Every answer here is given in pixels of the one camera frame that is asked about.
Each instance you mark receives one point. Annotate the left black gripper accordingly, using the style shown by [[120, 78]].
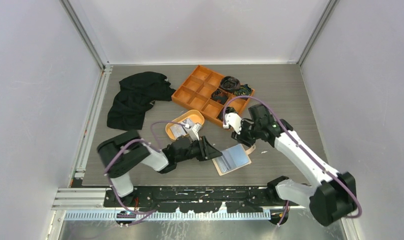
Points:
[[206, 151]]

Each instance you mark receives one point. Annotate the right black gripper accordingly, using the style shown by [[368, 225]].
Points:
[[240, 137]]

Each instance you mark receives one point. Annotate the beige card holder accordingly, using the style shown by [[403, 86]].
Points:
[[233, 158]]

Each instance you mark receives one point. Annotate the orange oval tray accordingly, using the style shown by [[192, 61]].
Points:
[[195, 115]]

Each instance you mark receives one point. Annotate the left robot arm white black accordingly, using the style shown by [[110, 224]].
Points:
[[122, 153]]

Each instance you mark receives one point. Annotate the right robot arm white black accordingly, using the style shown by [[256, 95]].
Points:
[[329, 194]]

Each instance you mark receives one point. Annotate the left credit card in tray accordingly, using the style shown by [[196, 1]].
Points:
[[178, 131]]

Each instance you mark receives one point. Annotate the credit card in tray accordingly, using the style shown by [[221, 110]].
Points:
[[178, 131], [187, 123]]

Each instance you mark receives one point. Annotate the right credit card in tray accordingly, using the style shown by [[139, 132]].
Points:
[[187, 123]]

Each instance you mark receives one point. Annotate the green yellow rolled tie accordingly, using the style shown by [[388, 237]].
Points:
[[224, 111]]

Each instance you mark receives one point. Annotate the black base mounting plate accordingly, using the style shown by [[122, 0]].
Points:
[[199, 199]]

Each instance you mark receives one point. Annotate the green patterned rolled tie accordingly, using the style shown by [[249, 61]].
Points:
[[244, 90]]

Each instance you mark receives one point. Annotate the dark red rolled tie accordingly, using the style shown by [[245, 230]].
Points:
[[219, 96]]

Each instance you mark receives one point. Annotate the dark brown rolled tie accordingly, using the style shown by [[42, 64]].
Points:
[[230, 84]]

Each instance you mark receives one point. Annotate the orange compartment organizer box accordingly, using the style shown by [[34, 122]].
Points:
[[195, 92]]

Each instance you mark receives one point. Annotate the black cloth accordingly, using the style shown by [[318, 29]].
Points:
[[138, 94]]

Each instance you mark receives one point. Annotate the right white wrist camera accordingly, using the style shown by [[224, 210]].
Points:
[[234, 121]]

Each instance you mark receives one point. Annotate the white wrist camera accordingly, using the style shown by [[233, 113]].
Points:
[[193, 131], [234, 121]]

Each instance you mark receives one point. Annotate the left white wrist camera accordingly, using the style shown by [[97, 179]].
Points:
[[193, 131]]

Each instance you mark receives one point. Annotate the aluminium front frame rail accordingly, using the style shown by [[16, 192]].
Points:
[[87, 204]]

